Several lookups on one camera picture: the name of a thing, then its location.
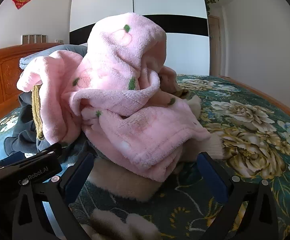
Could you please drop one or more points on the dark grey garment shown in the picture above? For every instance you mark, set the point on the dark grey garment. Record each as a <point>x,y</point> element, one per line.
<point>22,122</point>

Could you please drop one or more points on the white wardrobe with black stripe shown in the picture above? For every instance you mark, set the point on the white wardrobe with black stripe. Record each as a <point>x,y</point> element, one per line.
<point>180,0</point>

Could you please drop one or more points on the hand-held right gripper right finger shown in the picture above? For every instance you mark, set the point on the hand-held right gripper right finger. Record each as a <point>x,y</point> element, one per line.
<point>213,177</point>

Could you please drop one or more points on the tan plush garment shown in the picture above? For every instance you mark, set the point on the tan plush garment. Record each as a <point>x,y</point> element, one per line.
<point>171,80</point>

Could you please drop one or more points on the beige fuzzy garment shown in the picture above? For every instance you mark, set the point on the beige fuzzy garment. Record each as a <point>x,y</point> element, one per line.
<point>125,182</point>

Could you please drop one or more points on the olive yellow knit garment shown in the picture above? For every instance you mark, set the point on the olive yellow knit garment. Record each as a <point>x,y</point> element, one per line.
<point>36,110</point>

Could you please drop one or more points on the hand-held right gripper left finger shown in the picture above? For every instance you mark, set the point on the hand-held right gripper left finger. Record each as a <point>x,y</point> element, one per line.
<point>80,177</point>

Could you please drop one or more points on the wooden bed frame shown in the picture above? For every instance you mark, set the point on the wooden bed frame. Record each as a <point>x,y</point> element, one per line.
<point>272,99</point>

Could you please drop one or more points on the green floral blanket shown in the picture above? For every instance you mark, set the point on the green floral blanket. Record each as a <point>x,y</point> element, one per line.
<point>247,130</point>

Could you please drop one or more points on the cream white sweater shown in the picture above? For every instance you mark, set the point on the cream white sweater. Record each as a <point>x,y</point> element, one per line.
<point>213,147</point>

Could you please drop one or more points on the pink fleece robe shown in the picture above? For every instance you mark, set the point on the pink fleece robe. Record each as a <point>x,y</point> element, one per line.
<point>115,62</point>

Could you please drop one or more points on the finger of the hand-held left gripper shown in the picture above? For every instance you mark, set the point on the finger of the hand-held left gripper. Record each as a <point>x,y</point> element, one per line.
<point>51,150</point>

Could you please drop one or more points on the wooden headboard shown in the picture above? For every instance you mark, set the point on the wooden headboard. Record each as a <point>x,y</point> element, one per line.
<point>2,75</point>

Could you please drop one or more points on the light blue quilt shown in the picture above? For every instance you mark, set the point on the light blue quilt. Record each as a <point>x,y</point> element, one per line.
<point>60,48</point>

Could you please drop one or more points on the white multi-photo frame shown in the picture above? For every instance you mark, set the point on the white multi-photo frame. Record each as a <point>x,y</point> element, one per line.
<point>34,38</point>

